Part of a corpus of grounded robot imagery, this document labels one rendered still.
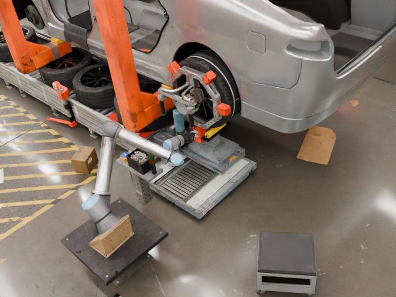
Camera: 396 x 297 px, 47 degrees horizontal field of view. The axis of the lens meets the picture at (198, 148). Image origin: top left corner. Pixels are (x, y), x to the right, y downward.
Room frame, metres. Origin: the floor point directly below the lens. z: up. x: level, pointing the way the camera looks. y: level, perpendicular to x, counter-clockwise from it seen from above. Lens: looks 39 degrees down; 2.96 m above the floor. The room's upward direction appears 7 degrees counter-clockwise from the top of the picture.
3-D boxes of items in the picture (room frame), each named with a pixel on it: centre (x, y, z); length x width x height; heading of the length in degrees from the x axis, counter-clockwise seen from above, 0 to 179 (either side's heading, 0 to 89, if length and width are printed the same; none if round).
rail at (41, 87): (4.38, 1.39, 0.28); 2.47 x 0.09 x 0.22; 44
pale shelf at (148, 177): (2.98, 0.52, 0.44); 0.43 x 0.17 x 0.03; 44
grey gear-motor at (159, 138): (3.49, 0.21, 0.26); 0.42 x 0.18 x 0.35; 134
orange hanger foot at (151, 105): (3.68, 0.31, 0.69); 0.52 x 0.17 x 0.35; 134
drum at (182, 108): (3.25, 0.03, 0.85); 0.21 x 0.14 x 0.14; 134
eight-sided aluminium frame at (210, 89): (3.29, -0.03, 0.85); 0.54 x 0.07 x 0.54; 44
